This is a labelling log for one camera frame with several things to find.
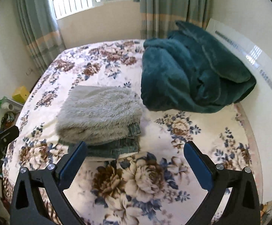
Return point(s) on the white headboard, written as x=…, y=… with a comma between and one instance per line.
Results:
x=258, y=105

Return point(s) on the left green curtain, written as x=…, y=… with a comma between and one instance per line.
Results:
x=40, y=31

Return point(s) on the grey fluffy pants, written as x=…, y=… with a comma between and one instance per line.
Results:
x=99, y=115

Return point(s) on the yellow box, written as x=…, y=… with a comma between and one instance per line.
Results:
x=21, y=95

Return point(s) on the folded green denim jeans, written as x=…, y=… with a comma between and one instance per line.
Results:
x=117, y=145

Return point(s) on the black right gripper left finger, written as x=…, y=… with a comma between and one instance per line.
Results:
x=27, y=206

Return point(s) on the white plastic pipe fitting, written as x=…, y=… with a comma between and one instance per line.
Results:
x=11, y=105

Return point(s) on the green curtain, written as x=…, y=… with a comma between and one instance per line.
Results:
x=40, y=31
x=159, y=16

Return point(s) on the dark green plush blanket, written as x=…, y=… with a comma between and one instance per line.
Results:
x=192, y=71

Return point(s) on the right green curtain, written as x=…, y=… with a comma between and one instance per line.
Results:
x=159, y=16

